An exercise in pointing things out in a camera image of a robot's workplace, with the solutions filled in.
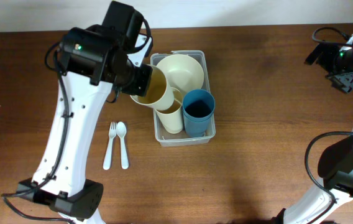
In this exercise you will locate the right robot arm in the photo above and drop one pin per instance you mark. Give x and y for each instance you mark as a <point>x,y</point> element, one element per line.
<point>334,186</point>

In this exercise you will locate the cream cup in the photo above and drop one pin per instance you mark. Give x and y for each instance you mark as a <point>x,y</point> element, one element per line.
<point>159,96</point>
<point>172,118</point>

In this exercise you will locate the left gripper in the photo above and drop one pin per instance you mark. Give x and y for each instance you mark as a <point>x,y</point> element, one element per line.
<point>145,72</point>

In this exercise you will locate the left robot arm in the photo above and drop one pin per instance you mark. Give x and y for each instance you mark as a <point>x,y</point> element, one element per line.
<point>60,180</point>

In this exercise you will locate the white plastic spoon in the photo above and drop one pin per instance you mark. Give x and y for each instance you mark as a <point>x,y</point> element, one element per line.
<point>121,131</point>

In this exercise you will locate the cream bowl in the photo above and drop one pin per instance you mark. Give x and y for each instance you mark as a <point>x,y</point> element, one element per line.
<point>183,72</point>

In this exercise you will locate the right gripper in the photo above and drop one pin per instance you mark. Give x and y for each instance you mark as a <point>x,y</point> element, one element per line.
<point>344,83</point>

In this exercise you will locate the clear plastic container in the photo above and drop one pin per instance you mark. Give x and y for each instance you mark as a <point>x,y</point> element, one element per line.
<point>182,139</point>

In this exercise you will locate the white plastic fork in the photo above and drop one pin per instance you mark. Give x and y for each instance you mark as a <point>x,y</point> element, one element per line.
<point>108,155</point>

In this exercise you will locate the blue cup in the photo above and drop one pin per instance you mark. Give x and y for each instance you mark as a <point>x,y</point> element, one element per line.
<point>195,127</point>
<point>198,105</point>

